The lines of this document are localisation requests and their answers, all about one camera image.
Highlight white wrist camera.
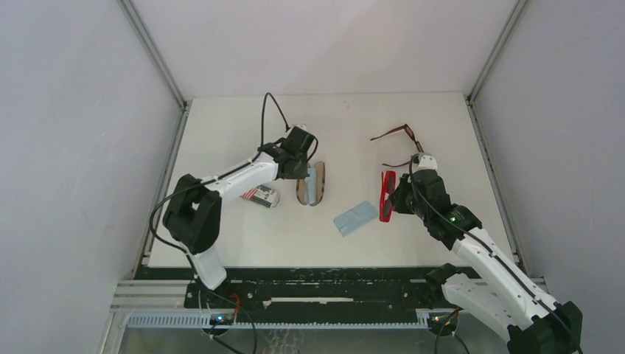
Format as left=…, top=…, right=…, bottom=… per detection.
left=293, top=123, right=308, bottom=131
left=411, top=153, right=438, bottom=173

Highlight left aluminium frame post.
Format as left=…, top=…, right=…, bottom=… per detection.
left=116, top=0, right=192, bottom=280

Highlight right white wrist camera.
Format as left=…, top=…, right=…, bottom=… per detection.
left=411, top=153, right=438, bottom=173

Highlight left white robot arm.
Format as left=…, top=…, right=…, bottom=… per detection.
left=162, top=125, right=318, bottom=290

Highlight flag print glasses case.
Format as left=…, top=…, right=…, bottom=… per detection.
left=241, top=184, right=280, bottom=208

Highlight brown tortoise sunglasses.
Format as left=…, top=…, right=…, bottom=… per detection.
left=369, top=124, right=425, bottom=168

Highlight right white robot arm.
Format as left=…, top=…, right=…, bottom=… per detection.
left=380, top=170, right=583, bottom=353

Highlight left black camera cable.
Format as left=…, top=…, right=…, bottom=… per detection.
left=148, top=91, right=294, bottom=280

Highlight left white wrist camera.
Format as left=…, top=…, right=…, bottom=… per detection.
left=293, top=123, right=308, bottom=131

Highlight right aluminium frame post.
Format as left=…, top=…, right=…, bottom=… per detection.
left=465, top=0, right=531, bottom=270

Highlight aluminium frame post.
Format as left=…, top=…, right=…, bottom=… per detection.
left=116, top=0, right=192, bottom=280
left=465, top=0, right=531, bottom=270

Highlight black camera cable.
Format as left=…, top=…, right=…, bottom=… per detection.
left=408, top=156, right=584, bottom=354
left=148, top=91, right=294, bottom=280

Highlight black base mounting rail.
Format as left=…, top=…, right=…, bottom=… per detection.
left=135, top=266, right=453, bottom=326

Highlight right black camera cable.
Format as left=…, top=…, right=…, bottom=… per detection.
left=408, top=156, right=584, bottom=354

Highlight red sunglasses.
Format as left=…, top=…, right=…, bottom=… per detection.
left=379, top=170, right=397, bottom=223

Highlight light blue cleaning cloth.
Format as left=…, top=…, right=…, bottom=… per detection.
left=304, top=167, right=317, bottom=206

